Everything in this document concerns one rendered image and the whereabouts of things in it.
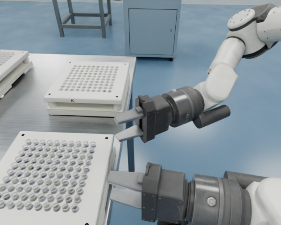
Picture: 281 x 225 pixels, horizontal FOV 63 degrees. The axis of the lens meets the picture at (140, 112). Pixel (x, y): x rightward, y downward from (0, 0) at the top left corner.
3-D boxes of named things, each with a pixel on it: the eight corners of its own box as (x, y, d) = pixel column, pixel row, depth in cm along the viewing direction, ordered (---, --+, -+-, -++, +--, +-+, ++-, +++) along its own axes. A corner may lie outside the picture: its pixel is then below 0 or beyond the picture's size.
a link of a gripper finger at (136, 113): (113, 118, 50) (137, 109, 52) (118, 126, 48) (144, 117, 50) (112, 112, 49) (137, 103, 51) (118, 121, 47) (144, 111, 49)
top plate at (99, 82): (130, 66, 89) (129, 62, 88) (121, 105, 70) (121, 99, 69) (68, 64, 90) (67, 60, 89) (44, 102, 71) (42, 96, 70)
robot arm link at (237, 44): (202, 60, 65) (225, 21, 73) (218, 86, 70) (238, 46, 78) (237, 52, 57) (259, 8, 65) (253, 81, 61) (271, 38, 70)
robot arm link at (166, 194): (138, 199, 31) (229, 217, 29) (150, 147, 38) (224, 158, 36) (138, 238, 39) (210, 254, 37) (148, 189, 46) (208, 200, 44)
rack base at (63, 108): (130, 77, 92) (130, 72, 91) (122, 117, 73) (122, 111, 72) (70, 76, 93) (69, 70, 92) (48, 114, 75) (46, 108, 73)
